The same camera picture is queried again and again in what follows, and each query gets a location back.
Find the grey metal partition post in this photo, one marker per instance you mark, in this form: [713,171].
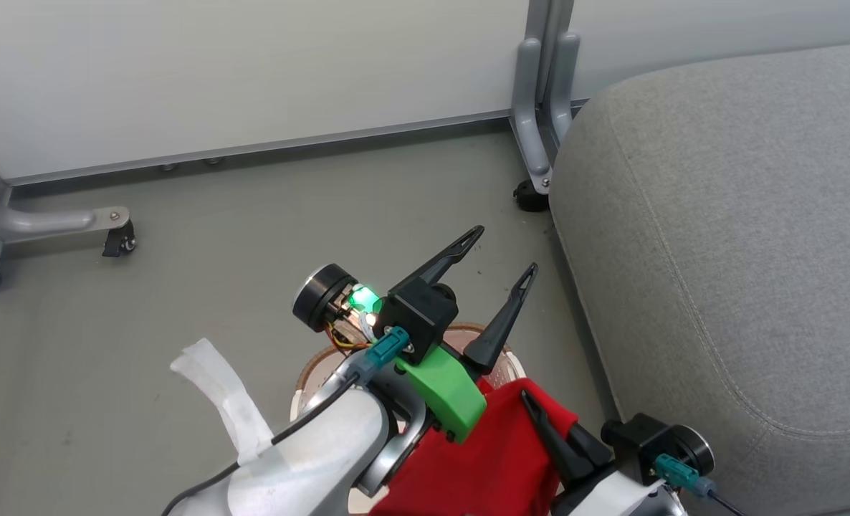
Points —
[540,93]

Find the red clothing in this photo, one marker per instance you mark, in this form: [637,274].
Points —
[482,466]

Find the grey fabric sofa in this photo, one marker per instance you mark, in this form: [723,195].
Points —
[740,251]

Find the grey aluminium partition rail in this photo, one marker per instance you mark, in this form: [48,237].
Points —
[253,147]

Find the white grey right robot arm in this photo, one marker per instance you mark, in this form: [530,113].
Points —
[615,498]

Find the grey metal partition foot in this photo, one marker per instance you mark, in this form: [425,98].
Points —
[38,218]

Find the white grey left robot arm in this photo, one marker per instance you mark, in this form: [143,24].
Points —
[339,437]

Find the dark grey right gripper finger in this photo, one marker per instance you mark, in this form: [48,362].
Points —
[550,441]
[591,444]

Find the black round left wrist camera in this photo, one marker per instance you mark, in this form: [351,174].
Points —
[321,295]

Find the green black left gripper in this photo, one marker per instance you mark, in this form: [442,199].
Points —
[439,383]

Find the black round right wrist camera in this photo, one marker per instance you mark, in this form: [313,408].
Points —
[658,444]

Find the round white brown laundry basket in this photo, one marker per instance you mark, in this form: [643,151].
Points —
[325,373]

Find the black round wrist camera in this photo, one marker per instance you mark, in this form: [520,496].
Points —
[658,444]
[321,295]

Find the black caster wheel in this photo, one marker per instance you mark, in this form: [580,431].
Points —
[120,242]

